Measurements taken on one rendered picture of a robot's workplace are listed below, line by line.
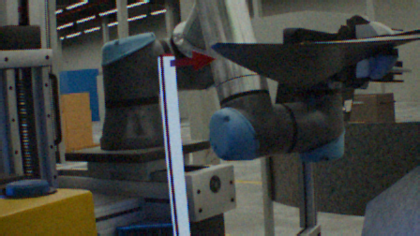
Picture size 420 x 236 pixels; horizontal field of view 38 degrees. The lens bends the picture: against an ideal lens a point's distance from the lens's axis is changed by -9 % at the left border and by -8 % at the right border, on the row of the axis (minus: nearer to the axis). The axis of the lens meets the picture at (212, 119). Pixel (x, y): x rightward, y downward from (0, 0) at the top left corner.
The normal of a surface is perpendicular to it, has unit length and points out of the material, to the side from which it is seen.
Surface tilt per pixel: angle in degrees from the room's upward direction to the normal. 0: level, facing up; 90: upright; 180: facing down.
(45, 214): 90
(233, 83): 79
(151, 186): 90
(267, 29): 90
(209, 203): 90
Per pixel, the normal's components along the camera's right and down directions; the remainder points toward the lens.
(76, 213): 0.90, -0.05
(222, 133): -0.88, 0.10
